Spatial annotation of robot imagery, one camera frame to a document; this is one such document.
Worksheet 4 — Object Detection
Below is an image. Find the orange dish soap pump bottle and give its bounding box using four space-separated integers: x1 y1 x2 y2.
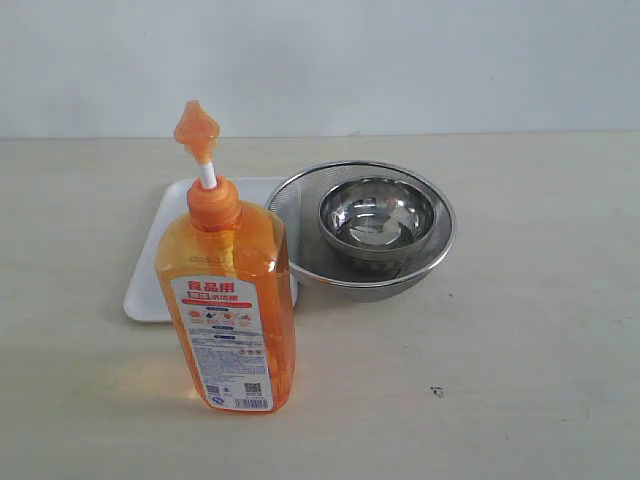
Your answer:
154 100 296 413

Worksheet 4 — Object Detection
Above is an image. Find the steel mesh strainer bowl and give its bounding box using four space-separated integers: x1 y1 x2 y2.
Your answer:
265 160 457 302

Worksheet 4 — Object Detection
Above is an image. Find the small stainless steel bowl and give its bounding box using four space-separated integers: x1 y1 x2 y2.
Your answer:
318 176 437 272

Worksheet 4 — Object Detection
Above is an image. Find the white rectangular plastic tray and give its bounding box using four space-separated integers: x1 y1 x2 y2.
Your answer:
123 177 284 323

